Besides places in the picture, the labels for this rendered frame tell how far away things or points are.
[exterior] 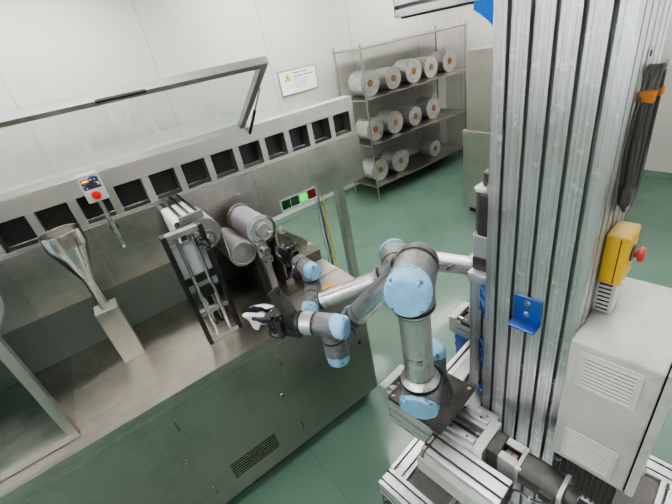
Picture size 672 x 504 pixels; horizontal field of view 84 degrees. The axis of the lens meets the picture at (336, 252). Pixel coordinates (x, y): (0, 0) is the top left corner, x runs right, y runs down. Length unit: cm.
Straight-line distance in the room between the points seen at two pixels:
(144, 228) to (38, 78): 245
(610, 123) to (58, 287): 202
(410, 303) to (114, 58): 377
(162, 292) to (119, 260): 27
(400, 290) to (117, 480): 140
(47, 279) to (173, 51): 288
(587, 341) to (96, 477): 170
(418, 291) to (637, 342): 53
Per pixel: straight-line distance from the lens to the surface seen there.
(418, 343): 105
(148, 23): 436
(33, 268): 202
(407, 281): 89
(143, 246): 202
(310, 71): 497
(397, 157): 533
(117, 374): 192
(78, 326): 214
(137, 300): 212
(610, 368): 112
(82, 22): 428
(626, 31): 88
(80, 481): 185
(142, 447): 182
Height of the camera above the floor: 197
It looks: 30 degrees down
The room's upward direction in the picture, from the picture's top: 12 degrees counter-clockwise
